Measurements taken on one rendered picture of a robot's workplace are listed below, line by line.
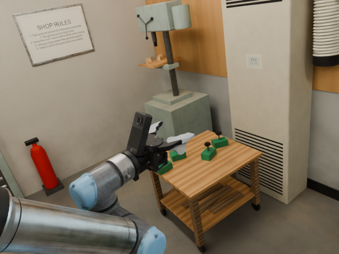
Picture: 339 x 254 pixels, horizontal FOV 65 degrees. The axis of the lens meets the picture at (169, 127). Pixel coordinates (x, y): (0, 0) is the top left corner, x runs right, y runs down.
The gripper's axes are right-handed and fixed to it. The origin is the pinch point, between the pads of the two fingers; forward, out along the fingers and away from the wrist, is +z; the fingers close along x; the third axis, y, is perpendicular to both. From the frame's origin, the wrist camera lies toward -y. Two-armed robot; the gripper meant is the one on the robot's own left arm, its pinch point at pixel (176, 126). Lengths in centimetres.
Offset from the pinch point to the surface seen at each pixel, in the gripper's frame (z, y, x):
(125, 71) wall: 133, 57, -198
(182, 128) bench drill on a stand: 111, 87, -94
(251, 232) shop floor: 74, 125, -2
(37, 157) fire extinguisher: 11, 108, -198
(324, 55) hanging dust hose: 121, 7, 8
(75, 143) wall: 54, 118, -205
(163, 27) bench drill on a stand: 116, 0, -115
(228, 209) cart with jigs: 70, 109, -19
